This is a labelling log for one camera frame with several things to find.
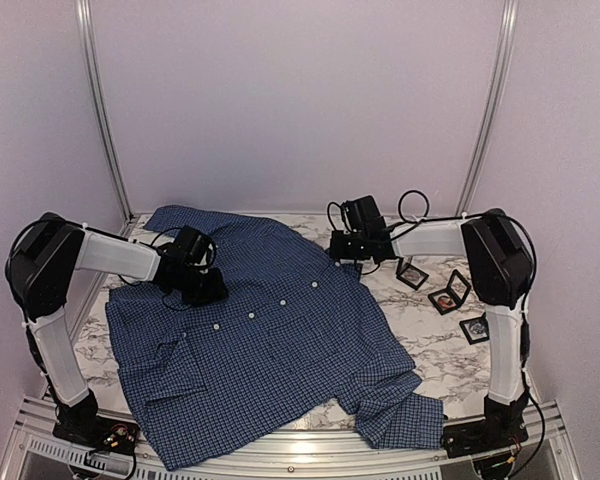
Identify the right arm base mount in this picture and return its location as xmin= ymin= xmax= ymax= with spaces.
xmin=441 ymin=396 xmax=529 ymax=458

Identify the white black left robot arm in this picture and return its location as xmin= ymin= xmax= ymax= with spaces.
xmin=5 ymin=212 xmax=228 ymax=445

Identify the white blue round brooch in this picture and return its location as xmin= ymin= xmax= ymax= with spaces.
xmin=471 ymin=323 xmax=485 ymax=335

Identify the aluminium front rail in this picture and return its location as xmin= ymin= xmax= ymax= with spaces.
xmin=9 ymin=399 xmax=581 ymax=480

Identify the black frame stand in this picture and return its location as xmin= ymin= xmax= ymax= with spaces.
xmin=395 ymin=258 xmax=429 ymax=291
xmin=427 ymin=269 xmax=472 ymax=315
xmin=459 ymin=314 xmax=489 ymax=345

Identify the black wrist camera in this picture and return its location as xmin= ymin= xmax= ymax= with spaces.
xmin=341 ymin=195 xmax=386 ymax=238
xmin=173 ymin=226 xmax=216 ymax=270

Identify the black frame stand near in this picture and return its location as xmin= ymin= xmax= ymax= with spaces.
xmin=459 ymin=314 xmax=489 ymax=345

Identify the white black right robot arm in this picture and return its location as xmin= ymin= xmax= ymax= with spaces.
xmin=328 ymin=202 xmax=537 ymax=448

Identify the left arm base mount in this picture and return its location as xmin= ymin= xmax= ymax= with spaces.
xmin=53 ymin=391 xmax=140 ymax=456

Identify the black frame stand middle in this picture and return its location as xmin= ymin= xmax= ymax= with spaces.
xmin=427 ymin=269 xmax=472 ymax=315

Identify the orange rimmed round brooch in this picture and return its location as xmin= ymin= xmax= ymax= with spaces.
xmin=438 ymin=296 xmax=456 ymax=308

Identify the blue checked shirt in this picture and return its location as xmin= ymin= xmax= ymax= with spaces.
xmin=106 ymin=205 xmax=444 ymax=471

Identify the black frame stand far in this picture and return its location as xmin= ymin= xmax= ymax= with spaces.
xmin=395 ymin=258 xmax=429 ymax=291

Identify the brown round brooch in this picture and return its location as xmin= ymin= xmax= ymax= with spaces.
xmin=403 ymin=270 xmax=421 ymax=283

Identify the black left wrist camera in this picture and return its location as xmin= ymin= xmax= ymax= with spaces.
xmin=173 ymin=226 xmax=216 ymax=270

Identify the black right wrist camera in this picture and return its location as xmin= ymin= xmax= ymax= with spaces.
xmin=341 ymin=195 xmax=386 ymax=238

